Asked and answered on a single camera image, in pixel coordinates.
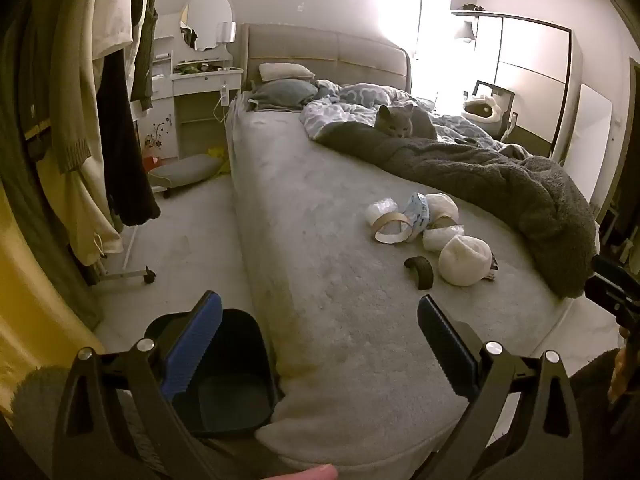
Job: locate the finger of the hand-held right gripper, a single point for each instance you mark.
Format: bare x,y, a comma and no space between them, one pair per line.
610,287

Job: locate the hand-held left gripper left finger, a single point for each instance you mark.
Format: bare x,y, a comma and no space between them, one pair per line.
197,345

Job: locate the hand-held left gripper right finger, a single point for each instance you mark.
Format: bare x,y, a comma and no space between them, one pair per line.
447,347

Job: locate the black trash bin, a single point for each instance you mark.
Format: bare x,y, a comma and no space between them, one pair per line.
225,350

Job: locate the black tape roll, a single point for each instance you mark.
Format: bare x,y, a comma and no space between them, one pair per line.
425,277

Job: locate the small dark wrapper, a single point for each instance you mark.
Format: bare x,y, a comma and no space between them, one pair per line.
492,262

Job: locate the white tissue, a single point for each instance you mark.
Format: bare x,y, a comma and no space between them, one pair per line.
442,239

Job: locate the blue white plastic wrapper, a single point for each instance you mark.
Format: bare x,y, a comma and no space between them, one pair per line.
417,210

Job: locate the cardboard tape core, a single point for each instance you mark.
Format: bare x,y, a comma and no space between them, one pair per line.
385,219

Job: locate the clear plastic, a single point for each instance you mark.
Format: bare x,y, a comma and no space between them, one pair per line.
381,208

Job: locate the person's right forearm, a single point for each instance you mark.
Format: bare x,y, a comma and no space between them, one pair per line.
595,410

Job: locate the person's left forearm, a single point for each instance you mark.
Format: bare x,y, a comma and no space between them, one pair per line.
37,405

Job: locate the person's right hand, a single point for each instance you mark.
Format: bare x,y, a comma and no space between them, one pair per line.
620,360

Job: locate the person's left hand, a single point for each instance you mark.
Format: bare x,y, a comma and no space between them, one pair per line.
310,473

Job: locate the wheeled clothes rack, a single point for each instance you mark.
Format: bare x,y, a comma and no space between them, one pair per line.
149,275

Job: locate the grey bed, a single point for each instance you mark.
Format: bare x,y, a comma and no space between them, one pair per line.
325,260

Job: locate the dark grey fleece blanket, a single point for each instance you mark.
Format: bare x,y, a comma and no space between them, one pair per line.
500,180

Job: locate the white board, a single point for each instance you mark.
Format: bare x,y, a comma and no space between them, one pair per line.
592,120

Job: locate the yellow garment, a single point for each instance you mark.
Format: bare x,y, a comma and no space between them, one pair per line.
30,320

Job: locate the grey cushioned stool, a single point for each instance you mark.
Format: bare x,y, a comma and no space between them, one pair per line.
182,170

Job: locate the red object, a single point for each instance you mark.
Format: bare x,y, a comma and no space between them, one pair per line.
151,162

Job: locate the yellow object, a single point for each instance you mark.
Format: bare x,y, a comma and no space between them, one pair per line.
217,155

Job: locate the black hanging garment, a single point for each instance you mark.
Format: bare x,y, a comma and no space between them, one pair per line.
125,160

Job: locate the white cat bed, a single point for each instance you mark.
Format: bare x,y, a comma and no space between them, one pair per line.
482,110

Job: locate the black chair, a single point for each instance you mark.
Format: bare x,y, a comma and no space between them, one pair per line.
505,95

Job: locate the large wardrobe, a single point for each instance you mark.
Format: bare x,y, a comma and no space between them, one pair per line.
525,75

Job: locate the grey cat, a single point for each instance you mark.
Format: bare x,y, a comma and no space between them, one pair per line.
405,122

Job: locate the beige coat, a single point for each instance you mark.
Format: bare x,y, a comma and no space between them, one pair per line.
85,110

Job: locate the blue patterned duvet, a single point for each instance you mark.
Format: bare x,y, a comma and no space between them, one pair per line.
340,110

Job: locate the white vanity desk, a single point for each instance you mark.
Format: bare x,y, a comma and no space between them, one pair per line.
200,82

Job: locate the grey pillow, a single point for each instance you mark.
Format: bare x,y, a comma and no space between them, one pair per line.
282,94

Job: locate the beige pillow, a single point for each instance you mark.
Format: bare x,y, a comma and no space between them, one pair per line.
285,71

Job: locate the hanging clothes on rack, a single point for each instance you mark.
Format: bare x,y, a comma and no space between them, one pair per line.
25,110

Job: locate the grey pendant lamp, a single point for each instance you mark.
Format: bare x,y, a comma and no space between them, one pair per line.
465,30

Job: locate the silver cylinder lamp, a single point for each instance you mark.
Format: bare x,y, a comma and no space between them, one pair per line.
226,32

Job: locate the dark green knit garment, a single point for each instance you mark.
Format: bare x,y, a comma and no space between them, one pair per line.
146,35

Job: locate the grey padded headboard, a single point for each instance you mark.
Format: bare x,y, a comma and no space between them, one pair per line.
325,47

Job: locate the round vanity mirror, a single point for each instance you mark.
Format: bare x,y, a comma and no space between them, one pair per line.
207,20

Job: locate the white t-shirt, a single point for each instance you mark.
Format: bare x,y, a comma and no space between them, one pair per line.
115,5

